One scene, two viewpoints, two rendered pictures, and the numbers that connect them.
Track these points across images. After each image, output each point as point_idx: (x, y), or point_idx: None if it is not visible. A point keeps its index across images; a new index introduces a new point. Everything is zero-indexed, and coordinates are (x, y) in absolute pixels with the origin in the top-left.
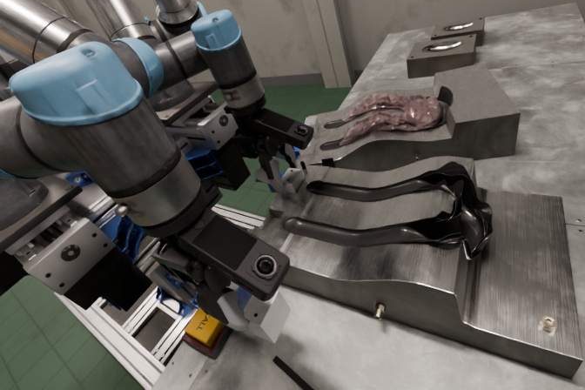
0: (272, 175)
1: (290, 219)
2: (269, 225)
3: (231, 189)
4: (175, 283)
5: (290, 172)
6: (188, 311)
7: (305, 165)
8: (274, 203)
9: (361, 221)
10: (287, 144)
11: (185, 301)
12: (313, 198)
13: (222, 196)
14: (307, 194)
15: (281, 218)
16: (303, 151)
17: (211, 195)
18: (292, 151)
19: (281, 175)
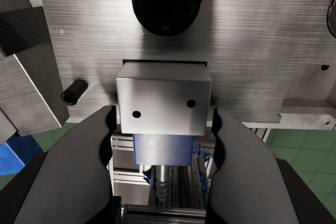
0: (285, 173)
1: (334, 25)
2: (292, 96)
3: (121, 204)
4: (203, 179)
5: (148, 114)
6: (204, 153)
7: (67, 84)
8: (253, 111)
9: None
10: (38, 222)
11: (203, 160)
12: None
13: (126, 204)
14: (212, 9)
15: (324, 60)
16: (1, 127)
17: (138, 220)
18: (60, 160)
19: (148, 141)
